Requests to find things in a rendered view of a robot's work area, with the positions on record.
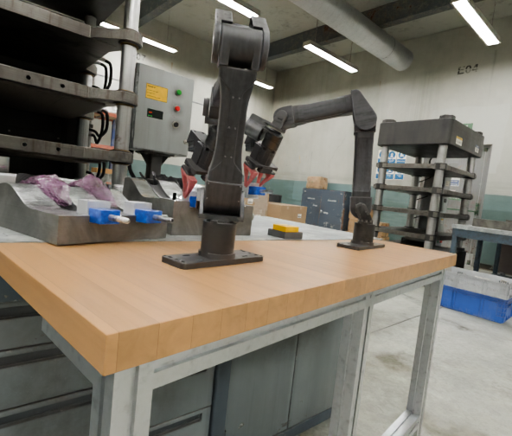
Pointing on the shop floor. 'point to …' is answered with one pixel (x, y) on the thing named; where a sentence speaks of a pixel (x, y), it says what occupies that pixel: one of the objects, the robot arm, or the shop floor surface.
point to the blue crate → (477, 304)
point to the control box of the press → (160, 117)
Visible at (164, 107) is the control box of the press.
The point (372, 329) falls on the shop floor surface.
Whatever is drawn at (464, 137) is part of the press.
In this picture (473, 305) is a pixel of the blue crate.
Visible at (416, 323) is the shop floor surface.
